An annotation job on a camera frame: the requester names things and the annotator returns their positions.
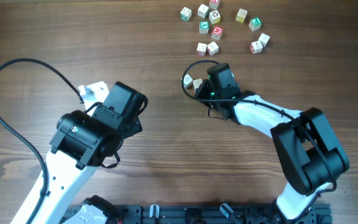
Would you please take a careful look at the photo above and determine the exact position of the blue-sided bee block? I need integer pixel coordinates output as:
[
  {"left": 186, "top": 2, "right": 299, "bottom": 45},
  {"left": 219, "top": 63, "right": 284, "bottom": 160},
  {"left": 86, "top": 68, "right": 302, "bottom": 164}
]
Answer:
[{"left": 193, "top": 78, "right": 203, "bottom": 91}]

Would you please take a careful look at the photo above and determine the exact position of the red-edged block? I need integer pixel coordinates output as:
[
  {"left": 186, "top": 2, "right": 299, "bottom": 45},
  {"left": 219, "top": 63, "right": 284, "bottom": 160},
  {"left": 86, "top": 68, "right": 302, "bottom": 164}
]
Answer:
[{"left": 183, "top": 74, "right": 193, "bottom": 89}]

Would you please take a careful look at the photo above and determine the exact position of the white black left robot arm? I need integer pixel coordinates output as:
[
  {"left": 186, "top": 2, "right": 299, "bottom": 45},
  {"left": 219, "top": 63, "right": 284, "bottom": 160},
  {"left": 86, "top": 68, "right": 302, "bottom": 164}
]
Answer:
[{"left": 13, "top": 82, "right": 148, "bottom": 223}]

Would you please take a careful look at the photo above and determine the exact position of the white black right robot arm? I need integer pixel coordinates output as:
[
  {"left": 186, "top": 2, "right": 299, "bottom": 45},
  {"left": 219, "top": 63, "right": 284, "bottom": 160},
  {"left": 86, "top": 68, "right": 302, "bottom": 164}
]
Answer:
[{"left": 192, "top": 61, "right": 350, "bottom": 223}]

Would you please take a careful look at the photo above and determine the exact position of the plain picture block beside A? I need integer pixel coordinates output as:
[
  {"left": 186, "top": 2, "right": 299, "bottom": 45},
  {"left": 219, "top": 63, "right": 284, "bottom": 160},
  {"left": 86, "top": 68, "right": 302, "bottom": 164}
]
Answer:
[{"left": 207, "top": 41, "right": 219, "bottom": 56}]

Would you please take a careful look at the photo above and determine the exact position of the red A block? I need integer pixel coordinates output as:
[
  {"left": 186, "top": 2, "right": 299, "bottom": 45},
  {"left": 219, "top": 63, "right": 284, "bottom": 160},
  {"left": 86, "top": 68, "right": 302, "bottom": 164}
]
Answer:
[{"left": 196, "top": 43, "right": 207, "bottom": 56}]

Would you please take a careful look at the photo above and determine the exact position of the red M block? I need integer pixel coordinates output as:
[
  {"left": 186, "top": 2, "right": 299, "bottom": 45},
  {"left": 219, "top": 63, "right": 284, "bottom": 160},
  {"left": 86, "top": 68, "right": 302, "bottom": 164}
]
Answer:
[{"left": 211, "top": 26, "right": 223, "bottom": 40}]

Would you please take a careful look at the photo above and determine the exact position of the red-sided ice cream block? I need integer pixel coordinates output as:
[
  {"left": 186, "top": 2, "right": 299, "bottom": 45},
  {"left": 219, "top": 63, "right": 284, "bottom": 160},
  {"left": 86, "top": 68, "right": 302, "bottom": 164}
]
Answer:
[{"left": 250, "top": 40, "right": 263, "bottom": 54}]

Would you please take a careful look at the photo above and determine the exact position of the green Y block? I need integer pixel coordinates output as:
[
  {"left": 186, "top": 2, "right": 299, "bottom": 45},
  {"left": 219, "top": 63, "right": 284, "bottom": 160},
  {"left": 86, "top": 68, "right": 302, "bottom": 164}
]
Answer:
[{"left": 199, "top": 21, "right": 209, "bottom": 34}]

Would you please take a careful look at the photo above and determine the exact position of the blue P block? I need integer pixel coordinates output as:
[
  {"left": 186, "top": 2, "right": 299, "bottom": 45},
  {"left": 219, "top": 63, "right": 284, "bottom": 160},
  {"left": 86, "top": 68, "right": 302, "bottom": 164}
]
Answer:
[{"left": 259, "top": 33, "right": 270, "bottom": 47}]

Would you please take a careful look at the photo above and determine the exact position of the yellow-sided picture block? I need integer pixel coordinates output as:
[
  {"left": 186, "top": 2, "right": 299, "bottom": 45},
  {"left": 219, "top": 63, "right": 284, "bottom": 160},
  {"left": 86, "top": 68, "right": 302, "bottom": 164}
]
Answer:
[{"left": 209, "top": 10, "right": 221, "bottom": 24}]

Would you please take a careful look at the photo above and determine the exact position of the yellow block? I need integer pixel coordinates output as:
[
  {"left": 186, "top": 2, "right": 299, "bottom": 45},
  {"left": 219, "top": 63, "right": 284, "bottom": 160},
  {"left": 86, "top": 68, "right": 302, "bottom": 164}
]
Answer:
[{"left": 236, "top": 9, "right": 248, "bottom": 23}]

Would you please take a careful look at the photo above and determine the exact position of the green-top block right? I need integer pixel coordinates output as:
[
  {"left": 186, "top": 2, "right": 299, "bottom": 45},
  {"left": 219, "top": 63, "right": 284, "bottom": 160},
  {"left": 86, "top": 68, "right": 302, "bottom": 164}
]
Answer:
[{"left": 249, "top": 17, "right": 262, "bottom": 31}]

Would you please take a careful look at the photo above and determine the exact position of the white block green side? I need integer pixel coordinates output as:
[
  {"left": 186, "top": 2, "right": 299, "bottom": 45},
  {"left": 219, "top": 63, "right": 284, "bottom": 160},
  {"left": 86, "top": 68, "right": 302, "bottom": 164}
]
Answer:
[{"left": 198, "top": 4, "right": 209, "bottom": 19}]

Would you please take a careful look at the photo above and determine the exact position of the red-top block at back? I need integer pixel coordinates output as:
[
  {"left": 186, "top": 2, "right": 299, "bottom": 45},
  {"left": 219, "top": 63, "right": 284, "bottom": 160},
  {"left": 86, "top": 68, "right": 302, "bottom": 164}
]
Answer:
[{"left": 209, "top": 0, "right": 221, "bottom": 9}]

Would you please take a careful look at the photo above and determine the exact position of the green-letter block far left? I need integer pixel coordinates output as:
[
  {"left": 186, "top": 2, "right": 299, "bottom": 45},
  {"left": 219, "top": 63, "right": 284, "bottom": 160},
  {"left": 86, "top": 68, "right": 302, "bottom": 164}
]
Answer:
[{"left": 180, "top": 7, "right": 192, "bottom": 21}]

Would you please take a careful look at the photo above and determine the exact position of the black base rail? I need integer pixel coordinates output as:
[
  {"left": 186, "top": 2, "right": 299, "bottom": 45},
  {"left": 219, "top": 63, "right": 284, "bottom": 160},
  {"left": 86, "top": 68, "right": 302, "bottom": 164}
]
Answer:
[{"left": 59, "top": 202, "right": 334, "bottom": 224}]

